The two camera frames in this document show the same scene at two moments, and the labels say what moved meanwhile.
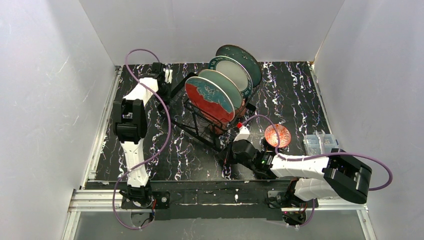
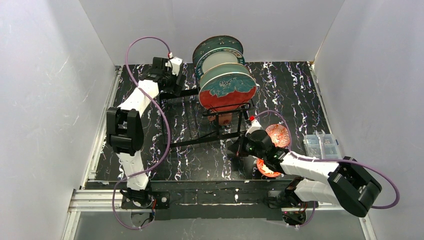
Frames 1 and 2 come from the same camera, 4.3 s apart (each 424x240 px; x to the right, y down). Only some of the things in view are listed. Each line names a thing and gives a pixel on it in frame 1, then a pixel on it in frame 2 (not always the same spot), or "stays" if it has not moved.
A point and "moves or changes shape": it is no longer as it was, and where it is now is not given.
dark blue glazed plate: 245,58 to 216,42
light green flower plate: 225,84 to 213,69
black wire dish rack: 175,103 moves or changes shape
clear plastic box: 312,145 stays
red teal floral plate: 209,100 to 225,90
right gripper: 230,153 to 243,145
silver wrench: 321,140 stays
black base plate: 221,200 stays
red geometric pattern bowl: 271,136 stays
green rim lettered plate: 236,71 to 216,56
